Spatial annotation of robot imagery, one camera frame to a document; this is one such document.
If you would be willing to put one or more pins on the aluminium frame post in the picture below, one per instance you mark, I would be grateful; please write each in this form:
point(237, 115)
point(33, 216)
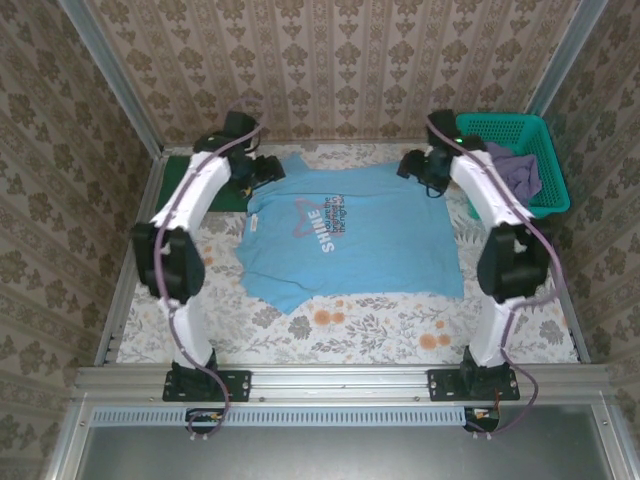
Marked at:
point(565, 55)
point(107, 75)

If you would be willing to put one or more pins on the grey metal panel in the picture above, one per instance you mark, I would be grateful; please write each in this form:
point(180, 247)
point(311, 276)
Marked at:
point(340, 452)

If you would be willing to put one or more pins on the aluminium frame rail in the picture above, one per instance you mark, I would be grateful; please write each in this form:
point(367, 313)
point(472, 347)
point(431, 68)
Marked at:
point(340, 385)

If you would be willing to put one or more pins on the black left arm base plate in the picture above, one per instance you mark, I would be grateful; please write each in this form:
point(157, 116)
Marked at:
point(235, 386)

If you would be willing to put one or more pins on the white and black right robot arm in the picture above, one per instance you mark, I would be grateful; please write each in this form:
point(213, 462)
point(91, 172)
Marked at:
point(480, 185)

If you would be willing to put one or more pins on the folded dark green t-shirt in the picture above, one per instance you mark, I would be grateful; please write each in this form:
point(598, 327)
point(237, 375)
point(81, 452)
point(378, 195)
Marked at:
point(175, 175)

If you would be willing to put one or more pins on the teal plastic basket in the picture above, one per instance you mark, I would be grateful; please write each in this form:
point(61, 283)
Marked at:
point(547, 165)

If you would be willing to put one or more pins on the light blue printed t-shirt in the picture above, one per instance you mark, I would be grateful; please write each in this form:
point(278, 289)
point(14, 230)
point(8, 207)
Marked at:
point(380, 240)

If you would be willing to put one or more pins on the crumpled purple t-shirt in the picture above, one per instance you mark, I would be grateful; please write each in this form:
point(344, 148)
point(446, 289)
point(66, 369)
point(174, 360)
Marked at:
point(517, 175)

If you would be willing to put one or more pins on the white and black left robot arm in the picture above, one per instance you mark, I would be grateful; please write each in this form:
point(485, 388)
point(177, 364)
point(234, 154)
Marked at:
point(200, 185)

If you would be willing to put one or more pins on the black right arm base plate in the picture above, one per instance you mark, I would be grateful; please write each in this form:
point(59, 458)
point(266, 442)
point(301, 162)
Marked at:
point(442, 386)

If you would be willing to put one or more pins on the floral tablecloth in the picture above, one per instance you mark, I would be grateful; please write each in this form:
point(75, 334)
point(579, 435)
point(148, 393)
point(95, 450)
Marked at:
point(350, 335)

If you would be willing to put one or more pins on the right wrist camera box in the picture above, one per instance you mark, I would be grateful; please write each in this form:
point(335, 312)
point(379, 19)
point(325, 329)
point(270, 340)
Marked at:
point(411, 164)

